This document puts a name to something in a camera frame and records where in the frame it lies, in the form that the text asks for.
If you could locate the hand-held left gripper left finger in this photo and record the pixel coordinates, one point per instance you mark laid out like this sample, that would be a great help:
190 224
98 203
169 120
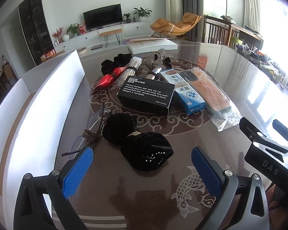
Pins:
78 172

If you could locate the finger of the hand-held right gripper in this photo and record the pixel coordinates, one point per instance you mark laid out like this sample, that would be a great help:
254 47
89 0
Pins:
284 130
253 130

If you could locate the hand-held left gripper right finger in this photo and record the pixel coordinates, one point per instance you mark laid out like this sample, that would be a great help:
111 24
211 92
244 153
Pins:
206 172

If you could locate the orange phone case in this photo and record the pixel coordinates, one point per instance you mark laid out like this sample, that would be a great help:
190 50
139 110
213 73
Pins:
211 95

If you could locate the black beaded velvet pouch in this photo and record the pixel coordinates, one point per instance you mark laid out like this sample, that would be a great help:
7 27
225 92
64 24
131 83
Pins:
144 152

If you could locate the blue white carton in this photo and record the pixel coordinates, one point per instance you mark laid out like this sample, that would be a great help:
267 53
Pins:
189 100

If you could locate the white storage box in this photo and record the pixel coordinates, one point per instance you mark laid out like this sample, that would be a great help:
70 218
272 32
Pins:
50 95

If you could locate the red pointed packet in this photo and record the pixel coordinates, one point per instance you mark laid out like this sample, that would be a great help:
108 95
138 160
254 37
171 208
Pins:
106 79

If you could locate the black printed box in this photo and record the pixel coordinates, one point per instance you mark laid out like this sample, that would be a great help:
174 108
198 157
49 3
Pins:
144 95

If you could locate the small bottle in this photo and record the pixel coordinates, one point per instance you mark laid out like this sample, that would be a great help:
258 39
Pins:
154 71

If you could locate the bagged bundle of sticks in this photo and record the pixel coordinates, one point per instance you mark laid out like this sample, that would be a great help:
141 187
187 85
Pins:
132 64

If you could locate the row of small cluttered things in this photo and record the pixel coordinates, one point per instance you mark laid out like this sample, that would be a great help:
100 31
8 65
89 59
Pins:
261 57

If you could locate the wooden sideboard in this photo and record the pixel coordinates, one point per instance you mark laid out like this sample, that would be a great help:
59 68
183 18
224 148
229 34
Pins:
249 34

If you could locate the black velvet scrunchie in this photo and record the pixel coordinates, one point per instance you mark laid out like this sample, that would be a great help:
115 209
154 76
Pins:
110 64

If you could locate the silver fish ornament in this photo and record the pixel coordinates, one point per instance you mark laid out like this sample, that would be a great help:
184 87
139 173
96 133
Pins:
158 61

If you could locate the orange snack boxes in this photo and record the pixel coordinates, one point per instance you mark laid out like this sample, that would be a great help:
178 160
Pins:
48 55

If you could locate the wooden dining chair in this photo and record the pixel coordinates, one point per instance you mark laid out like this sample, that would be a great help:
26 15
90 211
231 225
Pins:
7 73

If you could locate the white window curtain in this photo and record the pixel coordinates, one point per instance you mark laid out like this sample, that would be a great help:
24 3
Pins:
254 4

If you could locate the grey flat device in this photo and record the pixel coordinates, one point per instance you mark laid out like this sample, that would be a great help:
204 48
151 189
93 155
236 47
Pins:
97 47

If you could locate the white flat box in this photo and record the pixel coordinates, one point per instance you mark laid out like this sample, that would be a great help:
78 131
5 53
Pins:
156 48

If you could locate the white vase with red flowers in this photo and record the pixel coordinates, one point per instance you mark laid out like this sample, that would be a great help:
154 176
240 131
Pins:
65 37

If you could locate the orange lounge chair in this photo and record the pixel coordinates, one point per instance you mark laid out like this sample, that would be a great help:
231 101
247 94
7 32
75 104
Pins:
163 25

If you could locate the red gift box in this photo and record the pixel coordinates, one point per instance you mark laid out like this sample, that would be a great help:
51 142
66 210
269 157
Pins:
82 30

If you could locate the bushy green plant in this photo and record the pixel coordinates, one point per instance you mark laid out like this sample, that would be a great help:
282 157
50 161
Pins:
73 30

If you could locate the orange bench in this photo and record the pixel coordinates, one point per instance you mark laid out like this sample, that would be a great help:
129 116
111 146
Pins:
110 31

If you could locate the dark display cabinet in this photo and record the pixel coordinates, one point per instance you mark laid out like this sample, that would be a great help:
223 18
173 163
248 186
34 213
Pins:
36 28

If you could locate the white TV cabinet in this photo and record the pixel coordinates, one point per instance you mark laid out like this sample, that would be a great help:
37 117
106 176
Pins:
134 28

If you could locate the black television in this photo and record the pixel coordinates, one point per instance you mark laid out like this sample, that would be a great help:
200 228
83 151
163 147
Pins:
103 16

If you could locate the large leafy potted plant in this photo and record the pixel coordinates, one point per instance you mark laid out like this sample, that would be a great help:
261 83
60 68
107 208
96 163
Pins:
141 13

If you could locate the small potted plant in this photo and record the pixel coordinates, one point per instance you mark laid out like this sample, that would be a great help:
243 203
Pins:
127 18

